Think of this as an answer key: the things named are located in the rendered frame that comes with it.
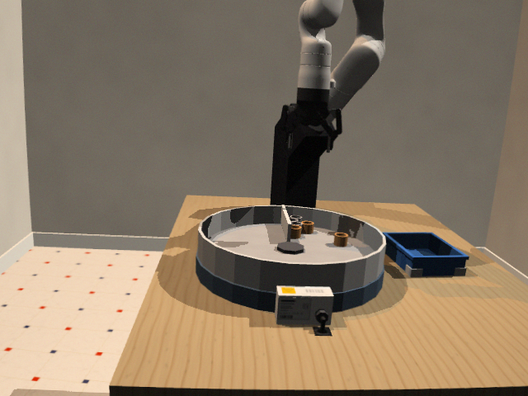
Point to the bronze ring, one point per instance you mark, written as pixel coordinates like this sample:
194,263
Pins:
340,239
295,231
307,227

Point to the blue crate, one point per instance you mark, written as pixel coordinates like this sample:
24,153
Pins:
425,254

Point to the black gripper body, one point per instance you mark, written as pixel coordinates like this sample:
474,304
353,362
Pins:
314,100

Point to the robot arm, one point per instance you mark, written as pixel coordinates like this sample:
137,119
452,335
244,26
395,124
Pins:
360,62

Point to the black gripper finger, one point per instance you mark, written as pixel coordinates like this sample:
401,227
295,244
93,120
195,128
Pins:
336,113
286,110

